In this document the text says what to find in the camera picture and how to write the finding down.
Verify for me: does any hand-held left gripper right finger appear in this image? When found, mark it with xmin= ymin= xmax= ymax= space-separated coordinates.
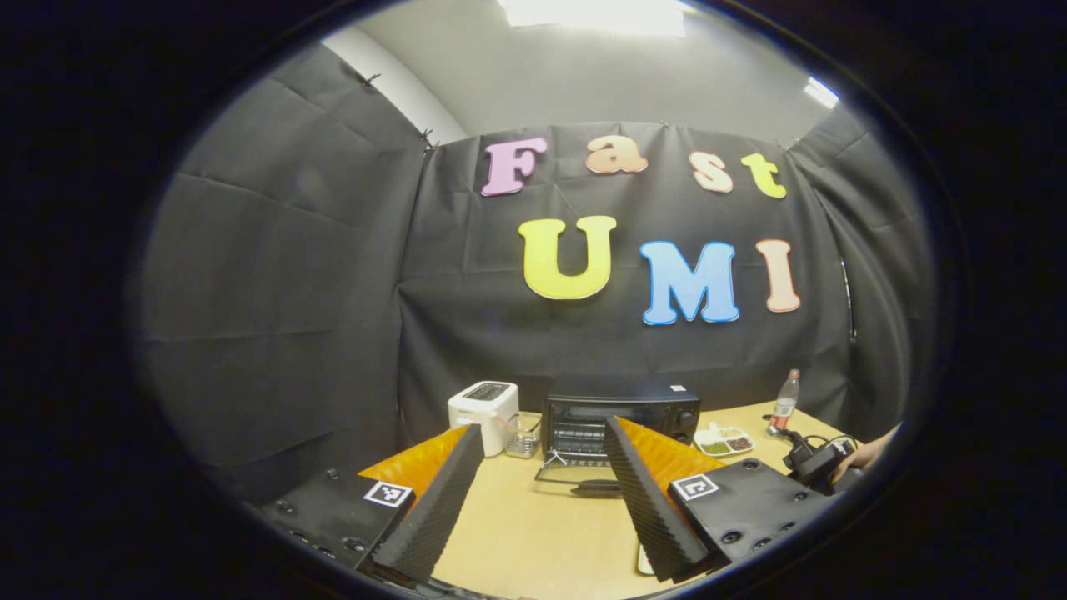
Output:
xmin=602 ymin=415 xmax=851 ymax=584

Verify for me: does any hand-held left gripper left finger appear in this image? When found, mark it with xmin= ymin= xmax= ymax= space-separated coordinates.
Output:
xmin=258 ymin=422 xmax=486 ymax=586

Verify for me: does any black electric oven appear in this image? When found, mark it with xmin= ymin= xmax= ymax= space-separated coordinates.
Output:
xmin=533 ymin=381 xmax=703 ymax=499

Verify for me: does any metal oven rack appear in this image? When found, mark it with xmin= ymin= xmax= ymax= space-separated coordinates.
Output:
xmin=551 ymin=420 xmax=616 ymax=458

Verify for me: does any clear bottle with red label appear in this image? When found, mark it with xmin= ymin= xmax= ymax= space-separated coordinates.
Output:
xmin=767 ymin=368 xmax=802 ymax=438

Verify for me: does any white toaster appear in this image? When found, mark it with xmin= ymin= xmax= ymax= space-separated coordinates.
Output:
xmin=448 ymin=381 xmax=520 ymax=458

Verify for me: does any white divided dish of beans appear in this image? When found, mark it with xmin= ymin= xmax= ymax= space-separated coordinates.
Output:
xmin=694 ymin=422 xmax=757 ymax=458

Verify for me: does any clear glass cup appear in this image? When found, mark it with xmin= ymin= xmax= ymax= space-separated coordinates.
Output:
xmin=503 ymin=412 xmax=543 ymax=460

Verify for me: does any black backdrop cloth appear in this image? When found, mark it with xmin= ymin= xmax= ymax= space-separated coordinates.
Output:
xmin=129 ymin=42 xmax=939 ymax=501

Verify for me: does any small ceiling light panel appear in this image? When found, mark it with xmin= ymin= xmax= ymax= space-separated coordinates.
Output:
xmin=803 ymin=75 xmax=841 ymax=111

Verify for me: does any large ceiling light panel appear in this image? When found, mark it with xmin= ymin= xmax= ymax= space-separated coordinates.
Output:
xmin=498 ymin=0 xmax=687 ymax=39

